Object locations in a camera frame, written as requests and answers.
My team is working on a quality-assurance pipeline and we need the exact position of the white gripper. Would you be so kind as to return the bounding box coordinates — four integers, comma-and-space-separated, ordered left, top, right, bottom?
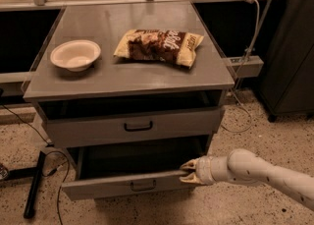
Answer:
180, 156, 234, 185

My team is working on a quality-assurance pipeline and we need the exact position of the grey drawer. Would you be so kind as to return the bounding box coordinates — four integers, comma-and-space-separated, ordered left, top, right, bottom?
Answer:
62, 135, 211, 200
43, 107, 225, 148

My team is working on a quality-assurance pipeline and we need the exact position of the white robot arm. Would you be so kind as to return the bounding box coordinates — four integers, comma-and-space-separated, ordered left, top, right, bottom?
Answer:
180, 148, 314, 210

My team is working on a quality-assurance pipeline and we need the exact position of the grey drawer cabinet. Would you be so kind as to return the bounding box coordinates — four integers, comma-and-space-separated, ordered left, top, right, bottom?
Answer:
22, 1, 236, 158

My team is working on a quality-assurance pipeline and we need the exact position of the grey top drawer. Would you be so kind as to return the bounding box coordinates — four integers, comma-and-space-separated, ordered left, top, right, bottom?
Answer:
43, 107, 225, 148

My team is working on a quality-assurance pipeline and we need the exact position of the dark cabinet on wheels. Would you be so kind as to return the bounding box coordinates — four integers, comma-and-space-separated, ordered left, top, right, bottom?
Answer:
258, 0, 314, 122

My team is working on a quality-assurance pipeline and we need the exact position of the yellow brown chip bag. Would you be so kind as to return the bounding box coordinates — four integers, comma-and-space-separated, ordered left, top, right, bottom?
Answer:
114, 29, 203, 68

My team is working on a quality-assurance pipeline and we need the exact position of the black floor stand leg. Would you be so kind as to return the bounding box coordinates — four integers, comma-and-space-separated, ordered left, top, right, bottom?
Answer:
0, 151, 46, 219

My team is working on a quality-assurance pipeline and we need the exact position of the white paper bowl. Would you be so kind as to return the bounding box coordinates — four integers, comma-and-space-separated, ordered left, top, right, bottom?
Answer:
50, 40, 101, 72

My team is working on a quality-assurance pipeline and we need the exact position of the metal pole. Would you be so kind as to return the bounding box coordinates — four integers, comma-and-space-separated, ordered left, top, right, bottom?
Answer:
242, 0, 283, 62

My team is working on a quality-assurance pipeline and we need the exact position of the grey metal bracket box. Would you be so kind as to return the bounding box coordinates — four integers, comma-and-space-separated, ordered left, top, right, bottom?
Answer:
223, 56, 264, 79

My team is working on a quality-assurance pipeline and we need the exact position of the black cable on floor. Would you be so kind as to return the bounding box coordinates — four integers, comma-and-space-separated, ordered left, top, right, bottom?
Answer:
0, 103, 71, 225

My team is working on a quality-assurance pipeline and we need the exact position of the white cable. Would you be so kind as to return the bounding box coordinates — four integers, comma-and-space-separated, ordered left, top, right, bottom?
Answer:
220, 0, 260, 134

